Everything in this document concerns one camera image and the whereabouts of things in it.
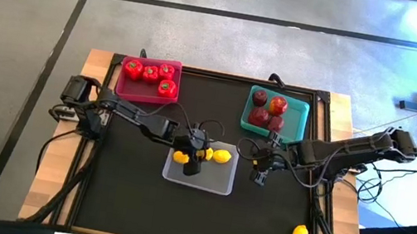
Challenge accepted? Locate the teal plastic bin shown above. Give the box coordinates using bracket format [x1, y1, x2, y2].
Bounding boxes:
[238, 83, 313, 147]

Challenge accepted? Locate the clear plastic bin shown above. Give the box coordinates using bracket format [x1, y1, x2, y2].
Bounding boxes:
[159, 132, 242, 198]

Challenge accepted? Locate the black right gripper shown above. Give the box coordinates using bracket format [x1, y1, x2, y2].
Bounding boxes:
[248, 128, 300, 193]

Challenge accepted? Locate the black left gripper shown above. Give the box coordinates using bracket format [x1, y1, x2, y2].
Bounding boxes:
[171, 124, 212, 179]

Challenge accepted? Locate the black aluminium table frame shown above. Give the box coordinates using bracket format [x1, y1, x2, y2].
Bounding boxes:
[64, 49, 350, 234]

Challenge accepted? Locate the red yellow apple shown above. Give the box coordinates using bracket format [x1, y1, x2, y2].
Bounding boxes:
[267, 94, 290, 119]

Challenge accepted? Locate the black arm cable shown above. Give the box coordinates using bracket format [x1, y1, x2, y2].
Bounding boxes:
[231, 135, 338, 193]
[143, 97, 230, 145]

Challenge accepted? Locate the pink plastic bin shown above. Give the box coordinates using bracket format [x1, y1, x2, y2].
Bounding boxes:
[114, 51, 185, 110]

